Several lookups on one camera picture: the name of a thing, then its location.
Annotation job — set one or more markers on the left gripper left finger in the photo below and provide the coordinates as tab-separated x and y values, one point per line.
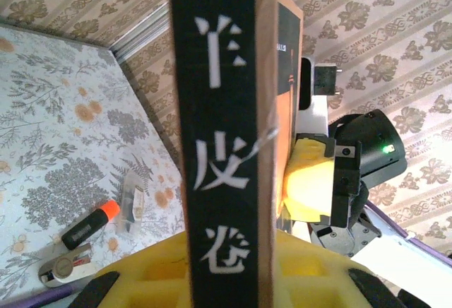
155	279

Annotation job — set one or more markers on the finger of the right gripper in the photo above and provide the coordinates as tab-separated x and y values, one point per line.
310	181

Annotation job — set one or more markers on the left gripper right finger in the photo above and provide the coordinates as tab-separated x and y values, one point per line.
318	279

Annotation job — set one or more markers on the black marker with orange cap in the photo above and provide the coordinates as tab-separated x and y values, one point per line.
84	228

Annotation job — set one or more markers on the dark blue book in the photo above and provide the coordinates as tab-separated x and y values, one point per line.
219	110

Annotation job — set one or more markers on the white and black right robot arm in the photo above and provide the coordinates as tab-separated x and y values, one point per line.
406	269

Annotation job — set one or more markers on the clear plastic staples box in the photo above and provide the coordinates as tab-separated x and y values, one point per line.
130	202

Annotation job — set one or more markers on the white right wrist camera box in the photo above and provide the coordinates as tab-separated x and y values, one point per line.
316	117

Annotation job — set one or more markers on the aluminium frame post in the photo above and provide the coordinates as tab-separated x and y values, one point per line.
141	34

